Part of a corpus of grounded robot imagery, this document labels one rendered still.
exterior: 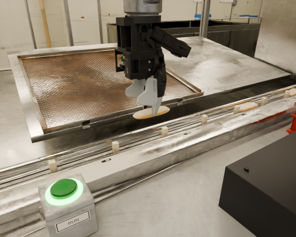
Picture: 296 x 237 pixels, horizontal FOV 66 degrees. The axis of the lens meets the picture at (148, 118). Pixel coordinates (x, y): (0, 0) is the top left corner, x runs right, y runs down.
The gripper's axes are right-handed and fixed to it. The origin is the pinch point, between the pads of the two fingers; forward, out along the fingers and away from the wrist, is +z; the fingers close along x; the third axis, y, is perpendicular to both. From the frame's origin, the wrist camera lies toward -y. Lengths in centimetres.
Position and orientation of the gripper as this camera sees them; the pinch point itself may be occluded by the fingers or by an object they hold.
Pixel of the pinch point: (151, 106)
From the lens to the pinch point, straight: 54.9
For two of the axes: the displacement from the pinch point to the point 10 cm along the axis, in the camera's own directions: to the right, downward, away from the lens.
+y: -8.5, 2.3, -4.6
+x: 5.2, 3.7, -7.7
